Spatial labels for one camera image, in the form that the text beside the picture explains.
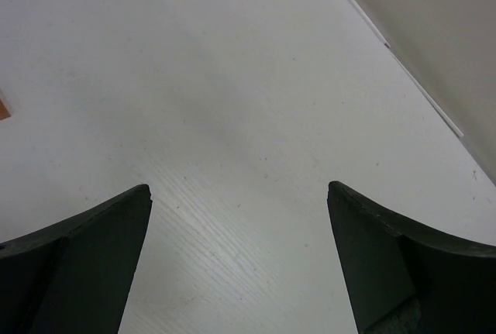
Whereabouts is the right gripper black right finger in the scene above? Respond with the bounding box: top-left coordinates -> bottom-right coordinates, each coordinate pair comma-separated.
327,181 -> 495,333

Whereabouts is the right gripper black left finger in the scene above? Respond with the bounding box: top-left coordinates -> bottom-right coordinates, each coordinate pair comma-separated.
1,184 -> 152,333

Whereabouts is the orange lego brick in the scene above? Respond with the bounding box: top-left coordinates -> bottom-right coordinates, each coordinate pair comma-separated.
0,90 -> 12,121

